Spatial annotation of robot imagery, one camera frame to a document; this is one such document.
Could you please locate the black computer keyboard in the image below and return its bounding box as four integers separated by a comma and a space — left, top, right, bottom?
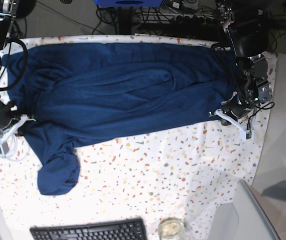
30, 218, 148, 240

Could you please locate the blue box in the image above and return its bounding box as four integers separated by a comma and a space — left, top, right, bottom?
93, 0, 168, 8

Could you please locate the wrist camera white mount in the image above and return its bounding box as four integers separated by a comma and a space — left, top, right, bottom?
0, 114, 36, 158
209, 109, 254, 142

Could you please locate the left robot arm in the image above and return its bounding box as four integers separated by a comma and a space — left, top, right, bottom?
211, 0, 272, 121

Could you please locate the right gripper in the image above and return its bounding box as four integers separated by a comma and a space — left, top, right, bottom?
0, 101, 20, 129

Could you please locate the navy blue t-shirt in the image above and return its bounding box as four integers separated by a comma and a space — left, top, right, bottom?
8, 43, 236, 196

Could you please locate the black power strip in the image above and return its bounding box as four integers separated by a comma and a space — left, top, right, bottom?
170, 15, 217, 25

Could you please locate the clear glass jar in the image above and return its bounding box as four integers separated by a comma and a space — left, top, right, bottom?
158, 217, 186, 240

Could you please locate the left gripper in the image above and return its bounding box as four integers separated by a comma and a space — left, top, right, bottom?
221, 98, 255, 121

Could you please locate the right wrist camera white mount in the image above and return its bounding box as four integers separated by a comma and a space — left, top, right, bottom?
0, 114, 36, 158

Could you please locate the grey laptop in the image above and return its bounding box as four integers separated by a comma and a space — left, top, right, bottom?
233, 180, 280, 240

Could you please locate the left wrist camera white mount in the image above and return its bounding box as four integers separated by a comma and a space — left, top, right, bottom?
209, 109, 254, 142

